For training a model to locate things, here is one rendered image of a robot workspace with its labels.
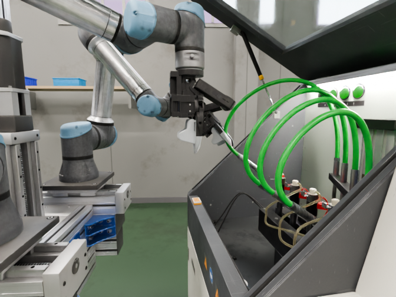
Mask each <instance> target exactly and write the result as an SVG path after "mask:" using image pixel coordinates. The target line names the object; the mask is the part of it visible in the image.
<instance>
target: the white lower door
mask: <svg viewBox="0 0 396 297"><path fill-rule="evenodd" d="M188 261H189V297H209V294H208V291H207V288H206V284H205V282H204V278H203V274H202V271H201V268H200V265H199V261H198V258H197V255H196V251H195V248H194V245H193V241H192V238H191V235H190V232H189V247H188Z"/></svg>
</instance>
